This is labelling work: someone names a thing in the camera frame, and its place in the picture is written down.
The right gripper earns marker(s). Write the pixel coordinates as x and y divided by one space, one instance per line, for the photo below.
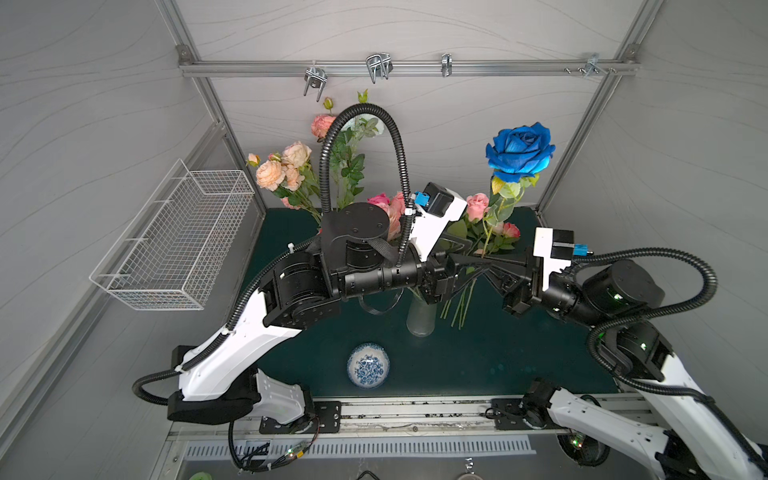
522 294

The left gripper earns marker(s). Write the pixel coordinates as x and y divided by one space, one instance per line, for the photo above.
432 279

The clear ribbed glass vase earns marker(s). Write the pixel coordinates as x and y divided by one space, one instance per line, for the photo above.
421 316

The blue rose stem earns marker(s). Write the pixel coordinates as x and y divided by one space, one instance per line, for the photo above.
517 157

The peach pink peony spray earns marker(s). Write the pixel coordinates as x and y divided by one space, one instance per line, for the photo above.
289 176

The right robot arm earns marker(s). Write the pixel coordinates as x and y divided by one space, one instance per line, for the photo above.
617 301

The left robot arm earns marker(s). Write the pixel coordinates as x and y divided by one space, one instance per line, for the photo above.
219 382

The red pink rose stem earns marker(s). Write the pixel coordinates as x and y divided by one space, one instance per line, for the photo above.
499 238

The blue white porcelain bowl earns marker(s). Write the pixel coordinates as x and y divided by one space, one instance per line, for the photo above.
368 366

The metal hook clamp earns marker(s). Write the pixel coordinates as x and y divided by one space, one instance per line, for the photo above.
446 65
315 79
591 67
379 66

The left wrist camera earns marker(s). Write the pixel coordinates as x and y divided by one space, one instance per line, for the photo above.
436 207

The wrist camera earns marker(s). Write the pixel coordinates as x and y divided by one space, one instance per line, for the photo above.
557 249
436 207

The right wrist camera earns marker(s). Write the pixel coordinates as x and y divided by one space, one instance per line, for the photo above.
557 249

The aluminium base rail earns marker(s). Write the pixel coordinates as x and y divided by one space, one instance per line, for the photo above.
395 415

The aluminium crossbar rail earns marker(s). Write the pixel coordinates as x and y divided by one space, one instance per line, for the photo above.
401 68

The white wire basket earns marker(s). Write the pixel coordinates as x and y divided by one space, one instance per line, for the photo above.
169 256

